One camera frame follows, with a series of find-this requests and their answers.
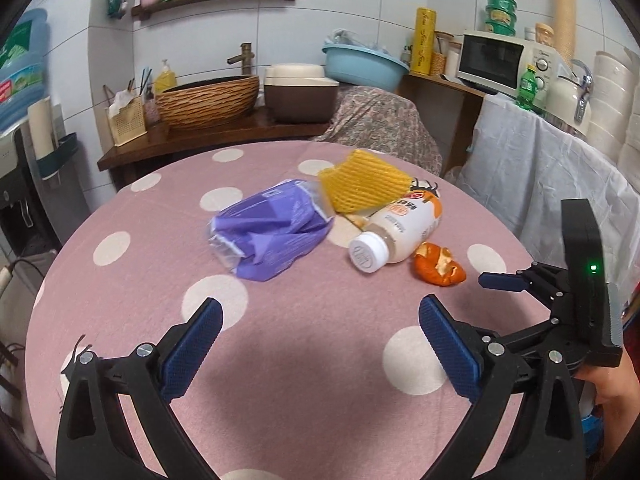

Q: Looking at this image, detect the white electric kettle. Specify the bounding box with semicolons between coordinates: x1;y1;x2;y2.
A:
545;60;596;136

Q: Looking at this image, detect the orange peel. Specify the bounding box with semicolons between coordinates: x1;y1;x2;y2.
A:
411;241;467;287

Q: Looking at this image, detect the stack of beige cups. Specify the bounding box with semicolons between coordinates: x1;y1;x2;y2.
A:
27;96;55;158

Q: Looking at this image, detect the blue water jug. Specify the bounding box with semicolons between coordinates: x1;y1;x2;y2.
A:
0;7;51;133

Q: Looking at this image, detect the purple plastic bag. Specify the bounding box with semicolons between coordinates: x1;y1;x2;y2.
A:
207;180;333;282

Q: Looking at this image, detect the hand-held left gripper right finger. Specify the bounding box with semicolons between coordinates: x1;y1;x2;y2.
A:
418;294;586;480

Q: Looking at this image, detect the brown white rice cooker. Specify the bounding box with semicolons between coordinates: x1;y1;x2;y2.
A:
263;62;341;123

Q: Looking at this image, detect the beige utensil basket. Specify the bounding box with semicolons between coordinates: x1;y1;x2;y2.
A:
107;97;149;147

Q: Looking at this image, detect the green soda bottle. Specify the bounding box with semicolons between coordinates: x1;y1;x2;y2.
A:
516;63;542;111

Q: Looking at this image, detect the water dispenser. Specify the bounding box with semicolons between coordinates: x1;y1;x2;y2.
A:
0;125;61;261

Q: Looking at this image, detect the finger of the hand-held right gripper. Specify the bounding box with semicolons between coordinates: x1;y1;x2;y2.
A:
492;320;566;358
478;266;546;292

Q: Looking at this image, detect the brass faucet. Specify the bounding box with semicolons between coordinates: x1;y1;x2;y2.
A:
227;42;256;77

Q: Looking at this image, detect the white cloth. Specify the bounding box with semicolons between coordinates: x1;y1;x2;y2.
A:
457;92;640;306

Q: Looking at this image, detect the teal cup holder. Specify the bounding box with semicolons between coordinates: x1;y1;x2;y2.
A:
37;132;81;181

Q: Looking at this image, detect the yellow film roll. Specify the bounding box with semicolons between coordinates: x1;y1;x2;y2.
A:
410;7;438;77

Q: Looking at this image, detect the yellow soap bottle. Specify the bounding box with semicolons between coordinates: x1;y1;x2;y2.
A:
154;59;178;93

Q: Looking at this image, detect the floral cloth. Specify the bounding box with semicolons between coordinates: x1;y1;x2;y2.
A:
310;85;443;178

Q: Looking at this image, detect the wicker basin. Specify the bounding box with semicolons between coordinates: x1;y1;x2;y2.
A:
154;74;261;131

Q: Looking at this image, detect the tall stack of paper cups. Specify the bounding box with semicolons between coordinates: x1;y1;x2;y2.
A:
551;0;578;68

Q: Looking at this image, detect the pink polka dot tablecloth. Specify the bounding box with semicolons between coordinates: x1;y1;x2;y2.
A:
25;140;566;480

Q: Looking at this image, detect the light blue basin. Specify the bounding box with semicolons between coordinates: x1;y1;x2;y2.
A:
321;43;411;88

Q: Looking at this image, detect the yellow foam fruit net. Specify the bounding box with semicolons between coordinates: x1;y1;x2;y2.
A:
317;149;415;216

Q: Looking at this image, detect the black cable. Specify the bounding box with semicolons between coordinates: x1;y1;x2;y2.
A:
5;250;58;281

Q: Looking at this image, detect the beige lidded jar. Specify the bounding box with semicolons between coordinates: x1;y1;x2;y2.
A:
534;22;556;53

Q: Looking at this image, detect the clear plastic bag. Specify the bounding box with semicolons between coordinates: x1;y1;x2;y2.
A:
325;27;396;56

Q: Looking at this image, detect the white microwave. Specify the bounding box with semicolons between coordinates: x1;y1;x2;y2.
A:
456;30;563;93

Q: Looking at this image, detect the stack of toilet paper rolls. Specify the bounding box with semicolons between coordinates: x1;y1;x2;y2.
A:
585;47;640;191

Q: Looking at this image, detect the dark wooden counter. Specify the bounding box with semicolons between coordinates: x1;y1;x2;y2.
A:
97;107;346;173

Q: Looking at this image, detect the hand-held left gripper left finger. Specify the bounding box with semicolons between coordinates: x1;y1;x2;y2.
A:
56;296;224;480

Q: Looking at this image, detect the person's right hand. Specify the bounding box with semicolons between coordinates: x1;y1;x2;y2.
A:
595;347;640;411

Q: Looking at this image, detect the white orange plastic bottle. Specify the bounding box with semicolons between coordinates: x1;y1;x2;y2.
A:
348;185;445;275

